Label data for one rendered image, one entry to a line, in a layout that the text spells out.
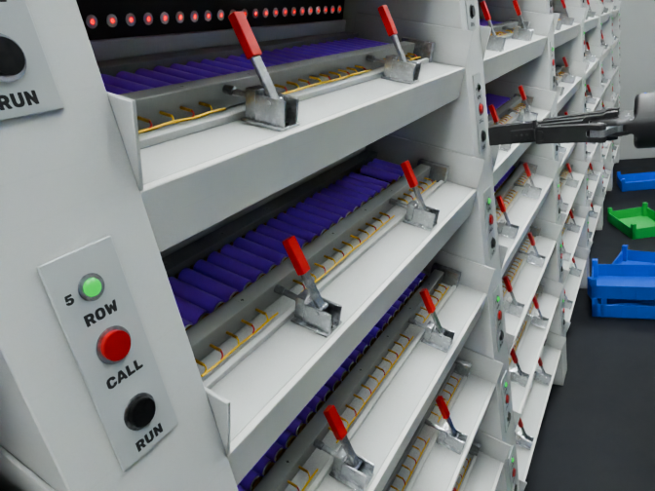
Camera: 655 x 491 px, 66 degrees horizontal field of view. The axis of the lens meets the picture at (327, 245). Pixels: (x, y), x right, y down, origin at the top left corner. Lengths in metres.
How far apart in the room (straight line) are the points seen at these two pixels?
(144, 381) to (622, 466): 1.44
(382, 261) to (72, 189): 0.39
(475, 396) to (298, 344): 0.57
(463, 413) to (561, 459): 0.72
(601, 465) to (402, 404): 1.01
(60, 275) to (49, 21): 0.12
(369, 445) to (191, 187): 0.39
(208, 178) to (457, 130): 0.56
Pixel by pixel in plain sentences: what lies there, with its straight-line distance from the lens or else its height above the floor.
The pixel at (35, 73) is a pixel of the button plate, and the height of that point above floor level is 1.14.
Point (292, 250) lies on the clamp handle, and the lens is 0.45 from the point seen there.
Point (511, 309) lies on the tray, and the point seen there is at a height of 0.53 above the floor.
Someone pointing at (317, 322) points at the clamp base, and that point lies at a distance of 0.47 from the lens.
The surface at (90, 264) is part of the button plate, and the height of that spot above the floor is 1.05.
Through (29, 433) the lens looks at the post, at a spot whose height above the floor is 0.98.
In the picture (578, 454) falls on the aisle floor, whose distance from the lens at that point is 1.64.
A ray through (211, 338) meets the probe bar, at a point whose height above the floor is 0.93.
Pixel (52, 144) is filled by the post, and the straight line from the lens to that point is 0.28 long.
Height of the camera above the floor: 1.12
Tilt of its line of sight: 20 degrees down
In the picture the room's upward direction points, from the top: 12 degrees counter-clockwise
